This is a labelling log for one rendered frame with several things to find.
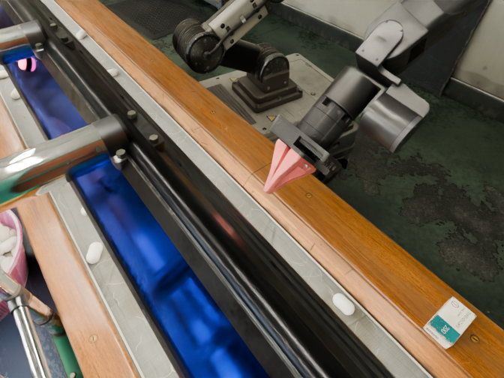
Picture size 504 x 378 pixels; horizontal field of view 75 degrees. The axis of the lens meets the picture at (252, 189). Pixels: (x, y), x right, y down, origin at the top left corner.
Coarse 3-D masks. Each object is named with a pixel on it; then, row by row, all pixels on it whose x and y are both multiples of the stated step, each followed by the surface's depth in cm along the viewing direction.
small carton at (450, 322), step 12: (456, 300) 45; (444, 312) 44; (456, 312) 44; (468, 312) 44; (432, 324) 43; (444, 324) 43; (456, 324) 43; (468, 324) 43; (432, 336) 44; (444, 336) 42; (456, 336) 42
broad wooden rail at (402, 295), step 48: (96, 0) 119; (144, 48) 96; (192, 96) 80; (240, 144) 69; (288, 192) 61; (336, 240) 54; (384, 240) 54; (384, 288) 49; (432, 288) 49; (480, 336) 44
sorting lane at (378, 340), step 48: (48, 0) 126; (96, 48) 101; (144, 96) 85; (192, 144) 73; (240, 192) 64; (96, 240) 57; (288, 240) 57; (336, 288) 51; (144, 336) 47; (384, 336) 47
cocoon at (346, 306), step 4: (336, 296) 49; (340, 296) 48; (344, 296) 49; (336, 300) 48; (340, 300) 48; (344, 300) 48; (348, 300) 48; (336, 304) 48; (340, 304) 48; (344, 304) 48; (348, 304) 48; (352, 304) 48; (340, 308) 48; (344, 308) 48; (348, 308) 47; (352, 308) 47; (344, 312) 48; (348, 312) 47; (352, 312) 48
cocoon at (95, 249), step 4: (92, 244) 54; (96, 244) 54; (100, 244) 55; (88, 248) 54; (92, 248) 53; (96, 248) 54; (100, 248) 54; (88, 252) 53; (92, 252) 53; (96, 252) 53; (100, 252) 54; (88, 256) 53; (92, 256) 53; (96, 256) 53; (88, 260) 53; (92, 260) 53; (96, 260) 53
